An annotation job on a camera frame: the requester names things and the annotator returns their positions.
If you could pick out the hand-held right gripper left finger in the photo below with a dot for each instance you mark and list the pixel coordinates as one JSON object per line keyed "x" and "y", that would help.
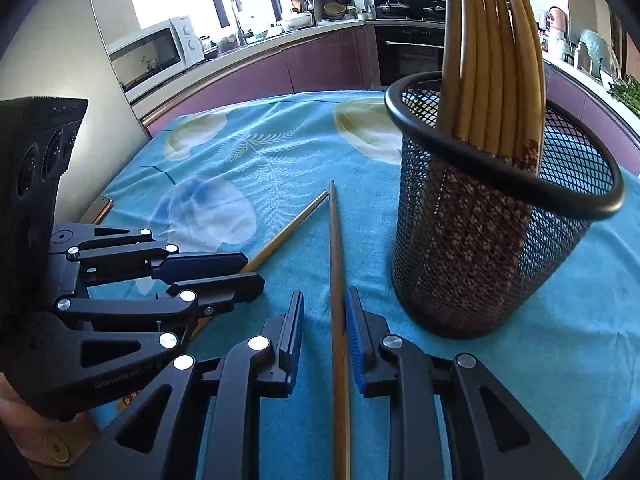
{"x": 295, "y": 345}

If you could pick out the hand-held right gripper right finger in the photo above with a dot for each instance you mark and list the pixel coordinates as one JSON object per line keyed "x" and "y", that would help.
{"x": 355, "y": 345}

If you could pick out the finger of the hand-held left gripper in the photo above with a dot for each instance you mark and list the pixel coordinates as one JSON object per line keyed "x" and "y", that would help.
{"x": 225, "y": 287}
{"x": 210, "y": 265}

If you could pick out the red-patterned wooden chopstick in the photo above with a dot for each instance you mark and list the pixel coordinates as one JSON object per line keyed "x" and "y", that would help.
{"x": 290, "y": 227}
{"x": 337, "y": 285}

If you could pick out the black mesh utensil holder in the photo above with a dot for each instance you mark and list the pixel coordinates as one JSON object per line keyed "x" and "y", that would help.
{"x": 550, "y": 280}

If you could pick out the bunch of wooden chopsticks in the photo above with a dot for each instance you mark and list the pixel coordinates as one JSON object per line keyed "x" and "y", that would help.
{"x": 480, "y": 60}

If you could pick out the smartphone with orange edge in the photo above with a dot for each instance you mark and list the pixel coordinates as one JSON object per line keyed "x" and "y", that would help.
{"x": 102, "y": 208}

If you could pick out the blue floral tablecloth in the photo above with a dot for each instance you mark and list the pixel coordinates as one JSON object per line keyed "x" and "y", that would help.
{"x": 250, "y": 170}

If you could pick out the white microwave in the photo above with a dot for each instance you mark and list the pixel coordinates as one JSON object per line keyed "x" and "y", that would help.
{"x": 150, "y": 52}

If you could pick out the pink base cabinet run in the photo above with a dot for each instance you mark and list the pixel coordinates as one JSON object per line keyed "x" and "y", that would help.
{"x": 575, "y": 95}
{"x": 310, "y": 65}

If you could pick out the chrome kitchen faucet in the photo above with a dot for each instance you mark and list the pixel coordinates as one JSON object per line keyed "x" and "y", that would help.
{"x": 235, "y": 10}

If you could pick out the white dish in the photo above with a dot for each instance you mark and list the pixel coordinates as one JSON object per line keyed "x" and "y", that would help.
{"x": 296, "y": 21}

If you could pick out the woven basket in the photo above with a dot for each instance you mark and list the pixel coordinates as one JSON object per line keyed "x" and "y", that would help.
{"x": 334, "y": 10}

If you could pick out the black integrated stove oven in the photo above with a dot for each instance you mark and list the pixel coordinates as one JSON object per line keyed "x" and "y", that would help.
{"x": 405, "y": 55}

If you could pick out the lidded pan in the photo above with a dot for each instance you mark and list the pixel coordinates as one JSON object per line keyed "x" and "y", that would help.
{"x": 433, "y": 10}
{"x": 391, "y": 8}

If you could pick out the green leafy vegetables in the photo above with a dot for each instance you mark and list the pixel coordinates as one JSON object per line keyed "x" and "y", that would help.
{"x": 625, "y": 95}

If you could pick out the pink and white kettle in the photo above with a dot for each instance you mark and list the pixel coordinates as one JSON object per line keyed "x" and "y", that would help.
{"x": 557, "y": 27}

